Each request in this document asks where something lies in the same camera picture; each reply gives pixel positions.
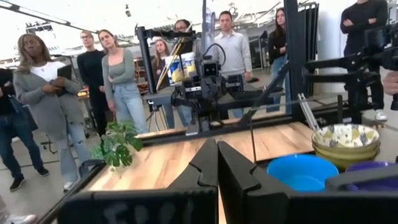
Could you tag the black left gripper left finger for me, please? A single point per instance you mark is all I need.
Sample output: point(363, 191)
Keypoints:
point(199, 183)

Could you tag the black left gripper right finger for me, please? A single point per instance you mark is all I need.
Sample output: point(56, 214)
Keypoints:
point(242, 193)

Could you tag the blue plastic mini bowl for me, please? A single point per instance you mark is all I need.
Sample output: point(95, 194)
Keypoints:
point(298, 171)

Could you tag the yellow floral mini bowl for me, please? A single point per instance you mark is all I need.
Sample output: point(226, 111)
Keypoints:
point(348, 155)
point(345, 135)
point(342, 164)

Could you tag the purple plastic mini bowl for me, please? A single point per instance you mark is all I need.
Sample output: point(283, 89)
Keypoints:
point(370, 165)

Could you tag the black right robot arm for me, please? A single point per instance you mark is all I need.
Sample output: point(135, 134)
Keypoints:
point(206, 115)

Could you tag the person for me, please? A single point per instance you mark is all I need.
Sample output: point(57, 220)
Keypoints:
point(124, 93)
point(363, 18)
point(91, 71)
point(12, 130)
point(234, 53)
point(20, 218)
point(183, 26)
point(46, 102)
point(276, 43)
point(161, 51)

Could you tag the white printed bucket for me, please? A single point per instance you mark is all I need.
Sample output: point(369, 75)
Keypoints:
point(174, 71)
point(189, 63)

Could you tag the wooden sticks bundle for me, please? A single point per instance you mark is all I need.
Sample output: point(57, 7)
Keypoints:
point(172, 51)

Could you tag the grey table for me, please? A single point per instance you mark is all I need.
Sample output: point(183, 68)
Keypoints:
point(158, 98)

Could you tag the silver metal bar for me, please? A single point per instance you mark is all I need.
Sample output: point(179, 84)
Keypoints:
point(308, 112)

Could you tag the black folding partition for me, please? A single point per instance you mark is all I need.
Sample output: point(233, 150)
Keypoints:
point(312, 46)

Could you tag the green plant in white pot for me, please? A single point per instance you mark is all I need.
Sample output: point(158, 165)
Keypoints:
point(118, 146)

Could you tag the black pole stand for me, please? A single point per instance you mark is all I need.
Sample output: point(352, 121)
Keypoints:
point(145, 62)

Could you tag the person's hand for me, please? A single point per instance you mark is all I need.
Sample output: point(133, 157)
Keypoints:
point(391, 84)

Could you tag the black tablet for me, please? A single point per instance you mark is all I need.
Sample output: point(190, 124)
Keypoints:
point(64, 73)

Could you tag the dark blue bag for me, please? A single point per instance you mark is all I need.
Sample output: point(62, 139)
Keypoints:
point(23, 115)

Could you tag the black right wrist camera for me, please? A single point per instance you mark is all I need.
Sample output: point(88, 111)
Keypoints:
point(210, 69)

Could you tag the black camera gimbal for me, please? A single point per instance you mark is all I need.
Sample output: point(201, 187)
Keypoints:
point(357, 60)

